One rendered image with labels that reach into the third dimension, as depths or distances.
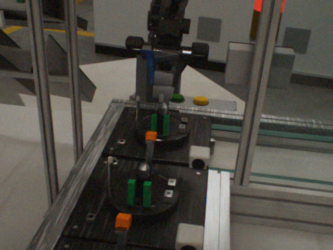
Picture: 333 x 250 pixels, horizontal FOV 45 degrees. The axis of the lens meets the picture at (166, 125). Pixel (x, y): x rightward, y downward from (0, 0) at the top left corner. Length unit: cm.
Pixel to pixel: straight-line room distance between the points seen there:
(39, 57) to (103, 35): 360
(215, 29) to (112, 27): 106
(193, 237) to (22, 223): 40
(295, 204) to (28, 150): 69
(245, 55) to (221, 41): 322
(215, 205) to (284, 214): 18
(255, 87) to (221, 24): 320
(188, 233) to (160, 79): 37
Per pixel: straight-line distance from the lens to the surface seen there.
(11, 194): 101
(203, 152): 90
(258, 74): 75
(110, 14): 424
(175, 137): 94
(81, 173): 89
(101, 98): 142
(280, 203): 90
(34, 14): 73
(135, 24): 417
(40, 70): 76
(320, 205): 92
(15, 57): 96
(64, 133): 122
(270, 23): 73
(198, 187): 83
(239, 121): 113
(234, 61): 77
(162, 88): 91
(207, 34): 398
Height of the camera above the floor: 147
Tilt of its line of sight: 29 degrees down
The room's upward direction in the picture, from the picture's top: 3 degrees clockwise
